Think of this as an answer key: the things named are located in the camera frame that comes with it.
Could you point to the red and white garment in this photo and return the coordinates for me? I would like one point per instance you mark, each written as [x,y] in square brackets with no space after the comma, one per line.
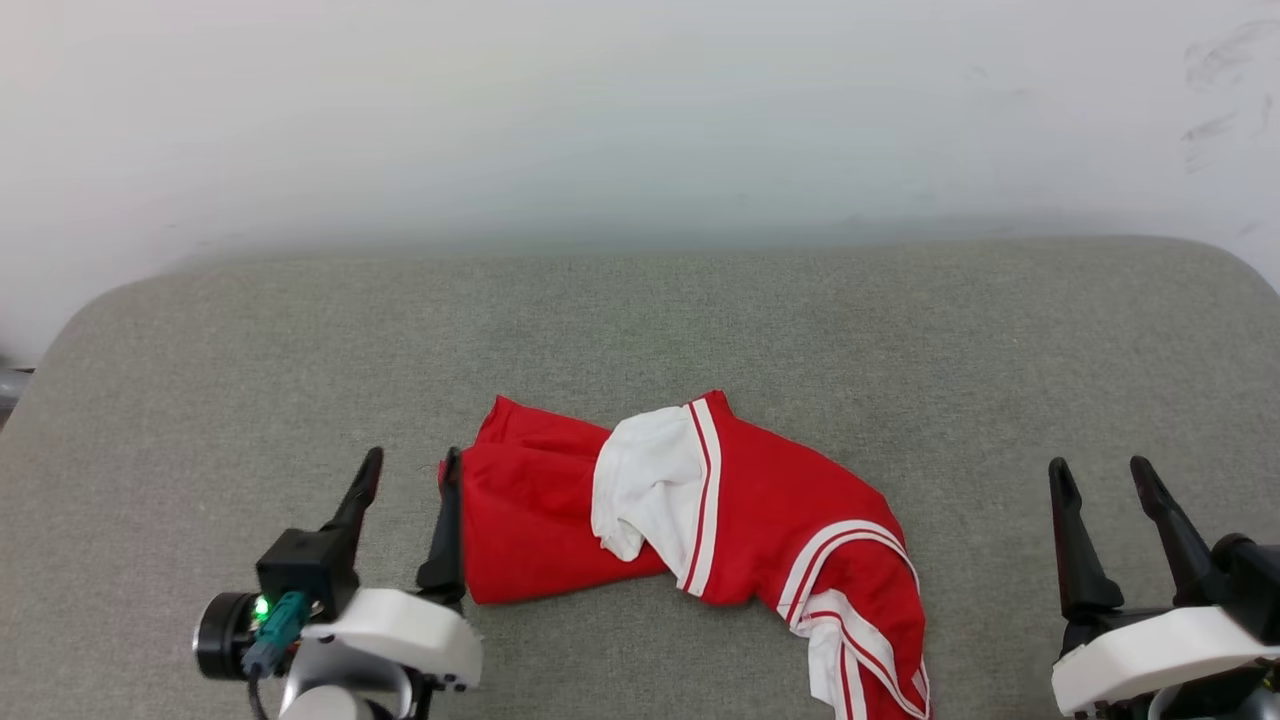
[780,500]

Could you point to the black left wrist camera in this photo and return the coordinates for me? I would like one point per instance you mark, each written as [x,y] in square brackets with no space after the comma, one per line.
[300,565]

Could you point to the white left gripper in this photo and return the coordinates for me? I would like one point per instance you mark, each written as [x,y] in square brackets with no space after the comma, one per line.
[410,625]

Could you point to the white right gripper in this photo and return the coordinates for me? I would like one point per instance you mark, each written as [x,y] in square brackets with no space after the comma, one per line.
[1150,655]

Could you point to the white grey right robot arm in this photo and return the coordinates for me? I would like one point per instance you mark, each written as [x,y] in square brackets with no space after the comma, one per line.
[1225,702]

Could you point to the grey object beside sofa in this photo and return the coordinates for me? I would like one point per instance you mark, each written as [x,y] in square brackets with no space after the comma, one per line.
[12,385]

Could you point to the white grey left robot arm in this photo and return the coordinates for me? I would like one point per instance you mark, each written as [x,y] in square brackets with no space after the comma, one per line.
[335,690]

